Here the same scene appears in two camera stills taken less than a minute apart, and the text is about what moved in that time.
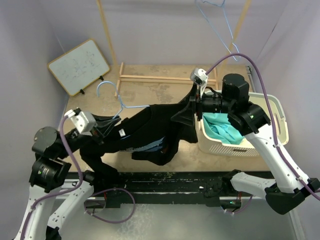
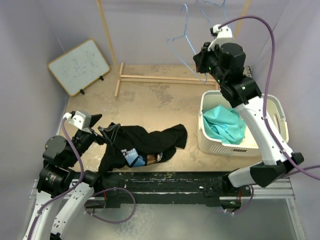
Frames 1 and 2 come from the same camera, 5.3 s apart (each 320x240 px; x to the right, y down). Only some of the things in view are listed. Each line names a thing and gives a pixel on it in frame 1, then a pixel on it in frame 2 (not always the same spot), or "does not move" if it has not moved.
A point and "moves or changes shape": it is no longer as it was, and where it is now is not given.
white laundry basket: [208, 144] does not move
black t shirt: [152, 134] moves or changes shape
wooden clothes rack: [136, 78] does not move
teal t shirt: [218, 125] does not move
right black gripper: [187, 114] -> [200, 57]
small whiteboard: [80, 67] does not move
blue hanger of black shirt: [123, 106] -> [191, 44]
